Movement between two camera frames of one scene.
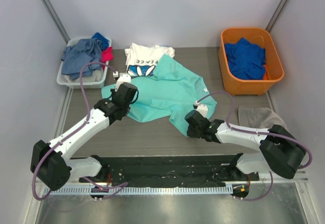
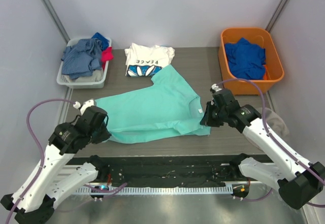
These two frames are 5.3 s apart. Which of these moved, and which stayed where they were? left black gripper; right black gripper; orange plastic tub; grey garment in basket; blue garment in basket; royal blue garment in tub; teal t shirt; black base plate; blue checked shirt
Moved: left black gripper; right black gripper; teal t shirt
Stayed: blue garment in basket; royal blue garment in tub; orange plastic tub; black base plate; grey garment in basket; blue checked shirt
